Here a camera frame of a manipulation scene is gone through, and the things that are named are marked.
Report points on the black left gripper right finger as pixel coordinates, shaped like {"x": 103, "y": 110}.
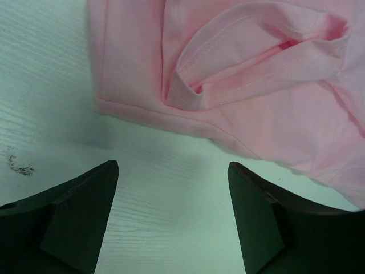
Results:
{"x": 281, "y": 232}

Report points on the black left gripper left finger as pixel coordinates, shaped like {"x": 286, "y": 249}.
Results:
{"x": 61, "y": 229}

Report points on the pink t shirt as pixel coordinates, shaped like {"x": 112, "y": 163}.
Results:
{"x": 281, "y": 81}

